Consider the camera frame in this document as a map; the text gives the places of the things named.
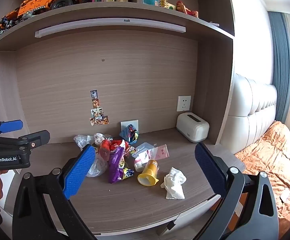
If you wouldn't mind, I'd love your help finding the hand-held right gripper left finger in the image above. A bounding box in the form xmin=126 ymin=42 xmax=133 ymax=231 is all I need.
xmin=13 ymin=144 xmax=97 ymax=240

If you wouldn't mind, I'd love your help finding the clear plastic container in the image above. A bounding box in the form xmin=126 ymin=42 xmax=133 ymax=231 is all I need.
xmin=135 ymin=142 xmax=157 ymax=156

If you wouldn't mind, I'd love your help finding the small white bottle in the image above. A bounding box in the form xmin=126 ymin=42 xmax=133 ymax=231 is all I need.
xmin=134 ymin=155 xmax=148 ymax=172

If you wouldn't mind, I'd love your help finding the large clear plastic bag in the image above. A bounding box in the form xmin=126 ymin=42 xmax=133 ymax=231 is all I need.
xmin=87 ymin=152 xmax=108 ymax=178

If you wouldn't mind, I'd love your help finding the white padded headboard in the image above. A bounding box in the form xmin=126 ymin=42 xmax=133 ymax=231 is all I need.
xmin=222 ymin=73 xmax=278 ymax=156

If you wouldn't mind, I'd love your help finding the wooden wall shelf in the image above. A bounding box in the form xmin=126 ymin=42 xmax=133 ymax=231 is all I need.
xmin=0 ymin=0 xmax=236 ymax=53

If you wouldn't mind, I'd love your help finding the yellow plastic cup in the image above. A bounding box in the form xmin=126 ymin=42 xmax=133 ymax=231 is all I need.
xmin=137 ymin=159 xmax=160 ymax=187

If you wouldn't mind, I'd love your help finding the white ribbed toaster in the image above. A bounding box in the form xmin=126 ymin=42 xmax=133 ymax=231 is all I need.
xmin=176 ymin=112 xmax=210 ymax=143

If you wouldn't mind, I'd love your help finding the purple snack bag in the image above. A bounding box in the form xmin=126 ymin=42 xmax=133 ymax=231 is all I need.
xmin=107 ymin=146 xmax=135 ymax=184

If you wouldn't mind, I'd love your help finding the pink packet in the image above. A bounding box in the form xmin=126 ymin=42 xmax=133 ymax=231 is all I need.
xmin=145 ymin=144 xmax=169 ymax=161

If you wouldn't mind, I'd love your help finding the red figurine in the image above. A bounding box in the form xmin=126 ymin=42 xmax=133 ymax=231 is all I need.
xmin=176 ymin=1 xmax=199 ymax=18

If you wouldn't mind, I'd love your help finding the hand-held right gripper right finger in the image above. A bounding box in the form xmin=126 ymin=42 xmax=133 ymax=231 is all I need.
xmin=194 ymin=142 xmax=280 ymax=240

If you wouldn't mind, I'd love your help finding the grey-blue curtain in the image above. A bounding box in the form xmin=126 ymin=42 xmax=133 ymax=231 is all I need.
xmin=268 ymin=11 xmax=290 ymax=125

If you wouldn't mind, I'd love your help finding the red snack wrapper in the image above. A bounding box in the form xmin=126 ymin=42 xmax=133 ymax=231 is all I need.
xmin=100 ymin=139 xmax=136 ymax=161

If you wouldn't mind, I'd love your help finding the white light bar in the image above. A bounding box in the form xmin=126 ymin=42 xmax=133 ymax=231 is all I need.
xmin=35 ymin=18 xmax=187 ymax=39

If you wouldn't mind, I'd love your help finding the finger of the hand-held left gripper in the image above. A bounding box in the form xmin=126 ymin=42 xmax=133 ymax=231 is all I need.
xmin=0 ymin=119 xmax=24 ymax=137
xmin=0 ymin=129 xmax=51 ymax=153

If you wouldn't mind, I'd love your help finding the blue snack bag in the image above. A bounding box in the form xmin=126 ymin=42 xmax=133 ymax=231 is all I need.
xmin=119 ymin=124 xmax=139 ymax=144

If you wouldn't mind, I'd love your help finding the crumpled clear wrapper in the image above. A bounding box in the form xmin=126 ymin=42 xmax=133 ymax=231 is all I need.
xmin=94 ymin=133 xmax=113 ymax=144

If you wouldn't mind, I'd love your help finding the crumpled white tissue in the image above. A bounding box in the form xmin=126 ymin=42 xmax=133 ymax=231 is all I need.
xmin=160 ymin=167 xmax=187 ymax=200

